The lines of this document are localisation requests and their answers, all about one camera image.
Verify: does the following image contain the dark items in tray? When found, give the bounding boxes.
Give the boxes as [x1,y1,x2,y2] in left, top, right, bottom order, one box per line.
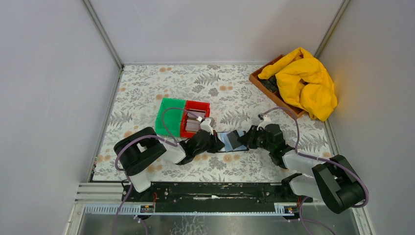
[260,75,279,93]

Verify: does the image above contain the floral table mat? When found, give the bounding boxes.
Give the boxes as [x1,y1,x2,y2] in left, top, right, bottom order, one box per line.
[92,65,332,182]

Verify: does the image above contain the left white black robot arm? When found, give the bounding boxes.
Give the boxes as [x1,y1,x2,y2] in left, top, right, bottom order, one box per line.
[114,127,225,201]

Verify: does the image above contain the red plastic bin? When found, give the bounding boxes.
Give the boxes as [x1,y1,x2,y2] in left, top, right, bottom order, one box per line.
[180,100,210,138]

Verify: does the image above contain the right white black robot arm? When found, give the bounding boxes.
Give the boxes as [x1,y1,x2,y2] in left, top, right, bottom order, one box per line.
[237,124,369,214]

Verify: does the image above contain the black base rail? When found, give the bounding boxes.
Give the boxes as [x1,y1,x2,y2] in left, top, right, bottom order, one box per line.
[121,182,305,213]

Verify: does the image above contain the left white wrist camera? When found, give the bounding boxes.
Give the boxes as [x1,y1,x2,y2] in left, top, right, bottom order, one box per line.
[200,117,215,135]

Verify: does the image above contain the brown wooden tray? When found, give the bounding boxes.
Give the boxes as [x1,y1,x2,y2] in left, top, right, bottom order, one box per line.
[249,54,307,119]

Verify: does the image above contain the green plastic bin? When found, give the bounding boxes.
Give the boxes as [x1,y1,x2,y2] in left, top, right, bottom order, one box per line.
[155,97,186,137]

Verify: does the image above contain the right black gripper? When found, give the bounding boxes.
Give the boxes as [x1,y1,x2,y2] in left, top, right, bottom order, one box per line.
[237,125,273,152]

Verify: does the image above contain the grey slotted cable duct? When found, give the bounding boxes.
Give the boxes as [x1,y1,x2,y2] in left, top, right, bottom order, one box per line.
[85,203,293,217]

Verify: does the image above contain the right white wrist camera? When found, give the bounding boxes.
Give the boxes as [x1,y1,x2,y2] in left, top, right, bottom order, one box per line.
[257,113,273,130]

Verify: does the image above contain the black leather card holder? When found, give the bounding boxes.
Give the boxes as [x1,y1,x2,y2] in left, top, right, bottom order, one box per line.
[217,130,249,153]

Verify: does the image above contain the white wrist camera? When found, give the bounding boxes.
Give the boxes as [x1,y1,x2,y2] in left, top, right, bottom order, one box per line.
[200,117,215,135]
[257,113,273,130]

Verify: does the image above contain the yellow cloth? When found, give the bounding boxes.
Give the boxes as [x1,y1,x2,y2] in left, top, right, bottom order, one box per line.
[257,47,338,121]

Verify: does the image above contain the clear card stack in bin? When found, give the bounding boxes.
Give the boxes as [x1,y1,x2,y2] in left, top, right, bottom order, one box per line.
[184,109,206,133]

